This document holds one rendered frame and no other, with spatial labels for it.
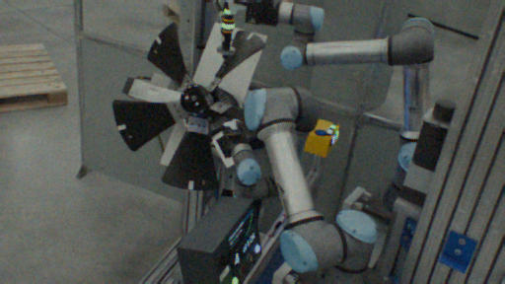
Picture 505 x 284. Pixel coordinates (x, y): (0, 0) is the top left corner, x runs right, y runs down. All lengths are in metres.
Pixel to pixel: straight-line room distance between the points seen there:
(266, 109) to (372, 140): 1.32
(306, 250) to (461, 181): 0.44
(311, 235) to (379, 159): 1.43
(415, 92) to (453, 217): 0.54
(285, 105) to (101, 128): 2.18
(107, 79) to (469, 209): 2.40
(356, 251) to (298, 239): 0.18
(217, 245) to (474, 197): 0.68
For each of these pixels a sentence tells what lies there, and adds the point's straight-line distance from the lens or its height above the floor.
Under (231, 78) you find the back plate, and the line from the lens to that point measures 2.47.
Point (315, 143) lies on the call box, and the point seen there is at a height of 1.04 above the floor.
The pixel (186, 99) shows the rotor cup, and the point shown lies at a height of 1.21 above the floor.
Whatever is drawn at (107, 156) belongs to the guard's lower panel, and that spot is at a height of 0.20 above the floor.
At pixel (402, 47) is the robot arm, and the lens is 1.80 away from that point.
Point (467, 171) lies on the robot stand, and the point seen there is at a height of 1.46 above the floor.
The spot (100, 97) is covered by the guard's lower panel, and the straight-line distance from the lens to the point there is 3.53.
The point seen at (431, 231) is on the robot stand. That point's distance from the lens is 1.65.
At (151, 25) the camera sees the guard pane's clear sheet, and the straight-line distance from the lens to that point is 3.14.
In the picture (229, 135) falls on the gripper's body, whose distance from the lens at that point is 1.97.
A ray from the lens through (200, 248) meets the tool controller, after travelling 1.42.
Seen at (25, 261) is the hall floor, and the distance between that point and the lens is 3.30.
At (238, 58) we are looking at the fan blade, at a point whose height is 1.37.
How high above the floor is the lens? 2.19
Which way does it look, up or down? 30 degrees down
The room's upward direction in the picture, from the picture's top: 7 degrees clockwise
